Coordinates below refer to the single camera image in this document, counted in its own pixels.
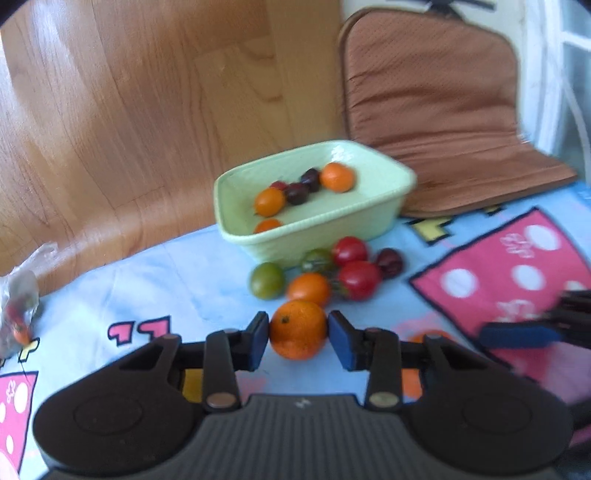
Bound dark green striped tomato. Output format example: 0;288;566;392
301;248;336;274

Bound printed cartoon blanket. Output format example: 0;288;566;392
0;180;591;480

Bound black tape strips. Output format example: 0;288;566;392
411;0;497;20

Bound large orange tomato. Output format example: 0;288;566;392
320;162;356;193

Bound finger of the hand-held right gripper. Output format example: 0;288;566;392
477;290;591;352

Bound green cherry tomato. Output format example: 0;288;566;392
250;262;286;298

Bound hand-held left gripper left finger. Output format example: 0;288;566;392
117;311;270;412

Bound dark red cherry tomato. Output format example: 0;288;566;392
375;248;404;278

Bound clear plastic bag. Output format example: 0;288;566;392
0;244;58;357

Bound light green ceramic dish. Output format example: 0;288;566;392
213;140;417;269

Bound white framed glass door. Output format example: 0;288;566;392
517;0;591;160

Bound brown seat cushion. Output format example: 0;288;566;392
338;8;579;219

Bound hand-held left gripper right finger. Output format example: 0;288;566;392
328;311;484;412

